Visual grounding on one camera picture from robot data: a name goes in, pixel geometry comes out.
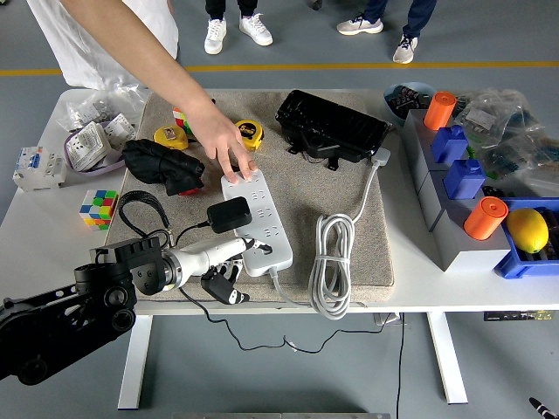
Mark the black folded umbrella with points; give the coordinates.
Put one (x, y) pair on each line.
(153, 161)

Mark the yellow tape measure black label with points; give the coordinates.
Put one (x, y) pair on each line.
(252, 133)

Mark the white power strip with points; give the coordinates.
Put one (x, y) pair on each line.
(271, 209)

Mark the black table control panel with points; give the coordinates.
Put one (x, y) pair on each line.
(515, 316)

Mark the clear bag of small parts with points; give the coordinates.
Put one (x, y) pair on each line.
(100, 107)

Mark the yellow lemon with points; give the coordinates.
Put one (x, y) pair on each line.
(528, 231)

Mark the yellow tape measure clear window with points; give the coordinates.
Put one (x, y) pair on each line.
(170, 136)

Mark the white table leg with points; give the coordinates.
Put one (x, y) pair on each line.
(135, 366)
(447, 362)

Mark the person's left hand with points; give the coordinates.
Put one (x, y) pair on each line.
(218, 135)

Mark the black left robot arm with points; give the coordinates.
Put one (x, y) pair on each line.
(65, 314)

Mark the clear bag with white connector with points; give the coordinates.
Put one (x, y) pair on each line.
(480, 115)

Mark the large white socket module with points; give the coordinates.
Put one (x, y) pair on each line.
(87, 146)

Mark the black circuit board pile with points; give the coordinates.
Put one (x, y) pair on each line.
(408, 99)

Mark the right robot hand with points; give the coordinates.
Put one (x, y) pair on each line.
(541, 410)

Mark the blue plastic block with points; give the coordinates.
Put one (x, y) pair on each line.
(465, 179)
(450, 146)

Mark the clear bag of dark parts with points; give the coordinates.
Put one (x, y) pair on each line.
(524, 166)

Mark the person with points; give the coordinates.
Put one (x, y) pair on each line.
(87, 43)

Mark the blue storage bin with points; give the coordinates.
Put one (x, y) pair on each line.
(515, 264)

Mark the person's leg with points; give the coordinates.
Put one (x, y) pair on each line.
(404, 48)
(255, 30)
(215, 37)
(358, 26)

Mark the small white socket module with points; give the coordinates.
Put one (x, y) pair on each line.
(120, 128)

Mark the white circuit breaker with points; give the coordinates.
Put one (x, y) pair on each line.
(37, 172)

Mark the orange cylinder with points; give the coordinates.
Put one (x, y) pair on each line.
(439, 111)
(482, 220)

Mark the grey-brown mat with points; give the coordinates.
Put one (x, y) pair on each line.
(305, 196)

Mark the grey box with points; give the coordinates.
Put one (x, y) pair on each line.
(430, 196)
(415, 139)
(463, 257)

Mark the light blue bowl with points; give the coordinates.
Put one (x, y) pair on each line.
(395, 114)

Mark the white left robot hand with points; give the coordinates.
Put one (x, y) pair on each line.
(209, 255)

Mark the colourful puzzle cube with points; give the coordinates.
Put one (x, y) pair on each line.
(179, 118)
(98, 209)

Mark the small black bracket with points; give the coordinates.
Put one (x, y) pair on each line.
(321, 152)

